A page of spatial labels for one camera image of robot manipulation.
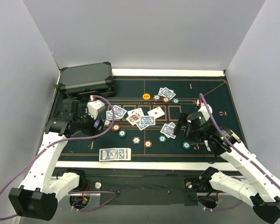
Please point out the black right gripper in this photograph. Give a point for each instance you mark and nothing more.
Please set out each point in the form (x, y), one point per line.
(186, 127)

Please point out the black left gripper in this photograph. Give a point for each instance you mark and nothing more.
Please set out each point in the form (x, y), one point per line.
(93, 122)

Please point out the green blue poker chip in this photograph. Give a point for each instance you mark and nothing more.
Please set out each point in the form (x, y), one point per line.
(122, 134)
(186, 145)
(175, 101)

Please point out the blue back playing card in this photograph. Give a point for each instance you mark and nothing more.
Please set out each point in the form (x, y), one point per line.
(118, 112)
(147, 120)
(140, 126)
(172, 125)
(110, 115)
(162, 92)
(168, 93)
(166, 129)

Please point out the orange red poker chip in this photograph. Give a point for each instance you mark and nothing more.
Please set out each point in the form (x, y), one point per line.
(116, 127)
(166, 100)

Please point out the ace of clubs card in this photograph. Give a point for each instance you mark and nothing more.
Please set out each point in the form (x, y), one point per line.
(156, 112)

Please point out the green blue chip stack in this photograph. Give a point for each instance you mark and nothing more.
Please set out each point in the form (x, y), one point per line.
(162, 138)

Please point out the blue playing card deck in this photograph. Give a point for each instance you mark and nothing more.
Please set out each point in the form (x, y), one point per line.
(115, 154)

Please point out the red king face card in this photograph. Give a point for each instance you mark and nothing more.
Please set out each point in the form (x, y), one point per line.
(133, 118)

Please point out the orange red chip stack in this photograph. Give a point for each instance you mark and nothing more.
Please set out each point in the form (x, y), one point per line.
(147, 143)

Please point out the ace of spades card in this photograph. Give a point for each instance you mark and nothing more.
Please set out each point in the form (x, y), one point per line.
(139, 111)

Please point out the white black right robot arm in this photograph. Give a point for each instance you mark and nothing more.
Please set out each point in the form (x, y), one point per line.
(262, 189)

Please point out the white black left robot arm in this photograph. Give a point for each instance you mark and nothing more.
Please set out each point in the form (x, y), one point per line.
(36, 197)

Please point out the blue blind button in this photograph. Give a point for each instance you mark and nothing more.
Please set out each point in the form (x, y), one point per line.
(96, 123)

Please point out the dark green poker mat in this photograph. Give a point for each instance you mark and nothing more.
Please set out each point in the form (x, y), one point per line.
(147, 110)

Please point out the orange dealer button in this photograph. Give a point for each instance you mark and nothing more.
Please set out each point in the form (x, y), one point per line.
(146, 96)

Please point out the black aluminium poker case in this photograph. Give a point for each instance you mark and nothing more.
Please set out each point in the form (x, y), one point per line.
(84, 80)

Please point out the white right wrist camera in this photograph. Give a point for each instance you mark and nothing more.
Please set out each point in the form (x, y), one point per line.
(203, 109)

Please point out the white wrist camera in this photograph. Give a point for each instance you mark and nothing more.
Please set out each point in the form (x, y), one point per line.
(203, 109)
(94, 107)

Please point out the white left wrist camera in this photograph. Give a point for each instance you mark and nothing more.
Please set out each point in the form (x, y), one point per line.
(94, 107)

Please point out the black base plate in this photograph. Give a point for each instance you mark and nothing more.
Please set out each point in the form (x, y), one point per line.
(149, 187)

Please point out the aluminium mounting rail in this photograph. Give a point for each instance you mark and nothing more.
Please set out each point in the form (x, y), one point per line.
(88, 210)

